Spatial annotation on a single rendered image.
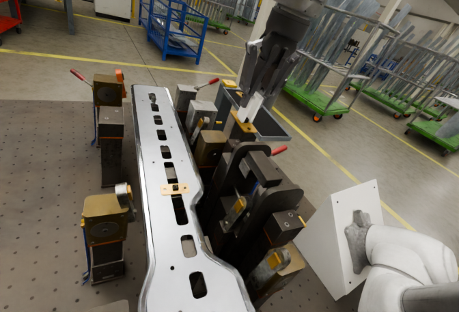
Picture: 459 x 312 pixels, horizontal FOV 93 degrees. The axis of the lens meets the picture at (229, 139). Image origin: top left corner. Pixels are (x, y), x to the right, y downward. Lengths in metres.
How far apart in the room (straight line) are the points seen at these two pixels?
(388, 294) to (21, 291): 1.00
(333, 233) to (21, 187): 1.19
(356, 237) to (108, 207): 0.85
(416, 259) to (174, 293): 0.72
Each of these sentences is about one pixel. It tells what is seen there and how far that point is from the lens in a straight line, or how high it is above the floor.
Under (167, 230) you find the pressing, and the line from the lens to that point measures 0.61.
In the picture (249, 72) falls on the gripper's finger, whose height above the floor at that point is 1.40.
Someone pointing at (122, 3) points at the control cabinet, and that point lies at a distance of 7.06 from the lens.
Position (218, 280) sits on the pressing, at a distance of 0.58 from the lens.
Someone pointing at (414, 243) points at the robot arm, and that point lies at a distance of 0.97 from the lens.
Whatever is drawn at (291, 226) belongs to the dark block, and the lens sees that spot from 0.58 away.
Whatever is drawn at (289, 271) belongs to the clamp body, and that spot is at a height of 1.07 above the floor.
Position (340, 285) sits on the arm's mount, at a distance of 1.06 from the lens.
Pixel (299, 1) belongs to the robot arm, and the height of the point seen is 1.54.
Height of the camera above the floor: 1.52
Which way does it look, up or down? 33 degrees down
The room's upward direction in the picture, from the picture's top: 20 degrees clockwise
